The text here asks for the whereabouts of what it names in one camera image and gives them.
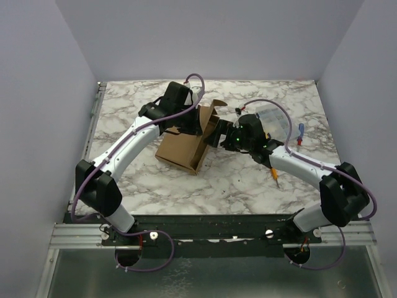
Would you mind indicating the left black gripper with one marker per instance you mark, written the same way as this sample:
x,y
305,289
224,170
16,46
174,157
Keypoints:
x,y
195,128

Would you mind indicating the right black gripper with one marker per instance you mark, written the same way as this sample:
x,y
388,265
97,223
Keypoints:
x,y
219,133

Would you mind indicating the brown cardboard express box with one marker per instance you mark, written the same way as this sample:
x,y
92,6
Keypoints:
x,y
187,152

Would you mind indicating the orange utility knife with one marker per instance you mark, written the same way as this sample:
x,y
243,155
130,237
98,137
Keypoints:
x,y
275,176

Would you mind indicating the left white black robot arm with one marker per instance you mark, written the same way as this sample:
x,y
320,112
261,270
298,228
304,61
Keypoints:
x,y
96,180

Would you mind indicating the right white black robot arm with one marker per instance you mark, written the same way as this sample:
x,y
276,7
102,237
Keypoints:
x,y
342,196

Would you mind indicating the clear plastic parts box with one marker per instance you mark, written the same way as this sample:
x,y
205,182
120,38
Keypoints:
x,y
274,122

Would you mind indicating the blue red screwdriver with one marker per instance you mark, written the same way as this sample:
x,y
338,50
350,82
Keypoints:
x,y
301,128

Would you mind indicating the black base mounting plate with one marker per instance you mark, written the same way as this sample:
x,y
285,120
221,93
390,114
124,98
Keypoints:
x,y
222,250

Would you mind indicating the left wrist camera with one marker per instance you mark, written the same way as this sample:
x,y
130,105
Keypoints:
x,y
193,95

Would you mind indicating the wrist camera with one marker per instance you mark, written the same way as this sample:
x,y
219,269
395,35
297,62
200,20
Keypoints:
x,y
239,111
193,95

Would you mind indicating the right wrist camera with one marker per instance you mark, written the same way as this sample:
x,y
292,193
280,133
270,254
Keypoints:
x,y
239,111

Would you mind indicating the aluminium frame rail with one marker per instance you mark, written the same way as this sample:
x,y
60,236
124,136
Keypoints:
x,y
77,234

